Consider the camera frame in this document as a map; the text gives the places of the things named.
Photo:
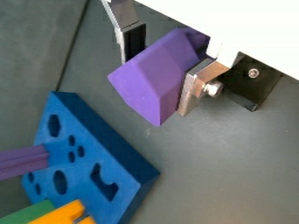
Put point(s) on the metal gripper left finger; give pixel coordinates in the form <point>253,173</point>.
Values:
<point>130,30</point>

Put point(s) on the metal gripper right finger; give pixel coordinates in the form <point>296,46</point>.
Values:
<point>201,83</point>

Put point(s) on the purple three prong object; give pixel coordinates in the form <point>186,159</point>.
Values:
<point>149,80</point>

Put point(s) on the black curved fixture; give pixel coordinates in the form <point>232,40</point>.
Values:
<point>249,82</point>

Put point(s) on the blue peg board base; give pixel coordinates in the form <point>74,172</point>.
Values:
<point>94,166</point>

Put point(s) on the purple star peg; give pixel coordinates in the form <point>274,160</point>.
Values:
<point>23,160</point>

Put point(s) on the yellow slotted block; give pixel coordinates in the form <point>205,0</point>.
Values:
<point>69,214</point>

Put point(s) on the green cylinder peg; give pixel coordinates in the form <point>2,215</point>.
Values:
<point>29,214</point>

